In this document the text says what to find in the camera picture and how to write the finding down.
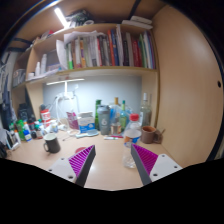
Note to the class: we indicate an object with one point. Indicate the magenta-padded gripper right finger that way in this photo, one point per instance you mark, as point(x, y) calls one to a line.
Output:
point(146, 160)

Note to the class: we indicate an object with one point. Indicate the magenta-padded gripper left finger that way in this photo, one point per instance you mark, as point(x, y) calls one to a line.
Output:
point(80, 161)

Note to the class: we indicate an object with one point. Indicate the clear red-capped water bottle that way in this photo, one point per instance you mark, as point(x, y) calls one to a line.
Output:
point(131, 133)

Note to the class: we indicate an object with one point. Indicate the brown mug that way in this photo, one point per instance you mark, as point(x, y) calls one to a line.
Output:
point(147, 134)

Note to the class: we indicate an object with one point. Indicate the light blue brush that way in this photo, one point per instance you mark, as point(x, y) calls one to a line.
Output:
point(87, 134)

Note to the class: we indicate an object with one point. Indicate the black mug white inside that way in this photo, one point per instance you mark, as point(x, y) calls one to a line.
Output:
point(52, 143)

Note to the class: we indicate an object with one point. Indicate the red and green pen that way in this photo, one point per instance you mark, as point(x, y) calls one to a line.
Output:
point(113, 137)

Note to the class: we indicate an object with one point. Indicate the magenta pouch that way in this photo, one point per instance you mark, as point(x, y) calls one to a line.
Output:
point(72, 120)

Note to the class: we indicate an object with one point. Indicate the small white bottle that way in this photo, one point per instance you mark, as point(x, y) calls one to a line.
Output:
point(54, 127)

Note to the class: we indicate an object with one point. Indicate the grey shaker bottle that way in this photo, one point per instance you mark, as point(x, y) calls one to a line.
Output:
point(104, 121)

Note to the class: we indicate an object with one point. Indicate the tall clear glass bottle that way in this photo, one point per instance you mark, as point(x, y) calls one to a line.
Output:
point(145, 113)

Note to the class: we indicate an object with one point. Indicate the slim green glass bottle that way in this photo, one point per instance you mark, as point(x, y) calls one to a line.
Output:
point(123, 116)

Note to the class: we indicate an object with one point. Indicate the small dark labelled bottle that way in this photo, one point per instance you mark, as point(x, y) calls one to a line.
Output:
point(38, 131)

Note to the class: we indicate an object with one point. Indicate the red and white canister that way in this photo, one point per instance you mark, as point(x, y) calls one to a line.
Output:
point(45, 117)

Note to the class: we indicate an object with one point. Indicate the tall dark green bottle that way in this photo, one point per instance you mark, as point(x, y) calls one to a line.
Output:
point(97, 106)

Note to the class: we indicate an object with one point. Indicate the clear bottle yellow cap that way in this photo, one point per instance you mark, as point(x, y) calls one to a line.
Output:
point(116, 110)

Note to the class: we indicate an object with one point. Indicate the white bottle blue cap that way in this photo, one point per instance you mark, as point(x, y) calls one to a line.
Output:
point(27, 134)

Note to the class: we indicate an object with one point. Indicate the white power strip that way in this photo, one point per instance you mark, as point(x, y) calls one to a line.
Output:
point(68, 95)

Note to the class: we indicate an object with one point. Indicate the green plastic bottle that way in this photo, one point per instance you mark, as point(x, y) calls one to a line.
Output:
point(20, 129)

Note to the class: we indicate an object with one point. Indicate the black box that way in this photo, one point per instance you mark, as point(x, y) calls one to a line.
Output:
point(23, 112)

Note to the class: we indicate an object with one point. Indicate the white desk lamp bar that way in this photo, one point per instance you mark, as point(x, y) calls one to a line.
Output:
point(65, 81)

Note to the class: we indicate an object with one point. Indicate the dark hanging clothes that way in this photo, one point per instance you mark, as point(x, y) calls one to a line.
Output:
point(6, 113)

